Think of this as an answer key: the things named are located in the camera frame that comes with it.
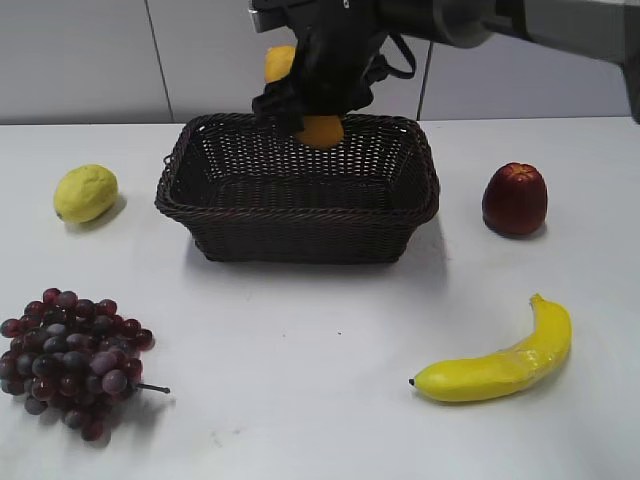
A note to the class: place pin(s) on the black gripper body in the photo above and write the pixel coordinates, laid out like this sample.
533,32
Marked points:
336,42

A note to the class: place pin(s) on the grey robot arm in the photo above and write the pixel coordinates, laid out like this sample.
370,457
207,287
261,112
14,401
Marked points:
602,30

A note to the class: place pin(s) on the yellow lemon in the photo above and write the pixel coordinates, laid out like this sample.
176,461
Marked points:
85,193

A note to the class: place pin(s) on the purple grape bunch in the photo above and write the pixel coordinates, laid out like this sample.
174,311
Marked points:
76,357

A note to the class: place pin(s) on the yellow banana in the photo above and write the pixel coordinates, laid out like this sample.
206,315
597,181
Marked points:
507,371

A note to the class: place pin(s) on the black wicker basket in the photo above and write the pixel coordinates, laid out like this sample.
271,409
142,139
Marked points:
245,193

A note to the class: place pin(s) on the dark red wax apple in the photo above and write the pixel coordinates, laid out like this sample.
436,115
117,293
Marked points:
515,200

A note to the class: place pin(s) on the yellow orange mango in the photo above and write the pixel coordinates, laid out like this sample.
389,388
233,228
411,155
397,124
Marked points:
320,132

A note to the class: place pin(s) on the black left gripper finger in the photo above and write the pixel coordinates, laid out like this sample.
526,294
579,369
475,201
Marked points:
283,104

